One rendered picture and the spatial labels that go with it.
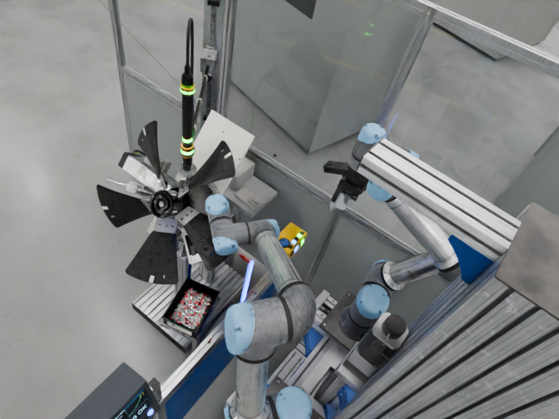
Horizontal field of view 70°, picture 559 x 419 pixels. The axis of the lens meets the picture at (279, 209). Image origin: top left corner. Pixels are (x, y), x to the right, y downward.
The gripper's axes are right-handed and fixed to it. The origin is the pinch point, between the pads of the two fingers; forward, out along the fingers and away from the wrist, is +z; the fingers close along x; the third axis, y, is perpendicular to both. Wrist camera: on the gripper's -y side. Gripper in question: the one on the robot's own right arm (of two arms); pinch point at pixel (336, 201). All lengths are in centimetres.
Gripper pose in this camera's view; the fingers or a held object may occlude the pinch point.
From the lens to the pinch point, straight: 150.1
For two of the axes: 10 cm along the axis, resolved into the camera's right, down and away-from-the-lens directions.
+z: -1.8, 6.4, 7.5
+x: 5.8, -5.5, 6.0
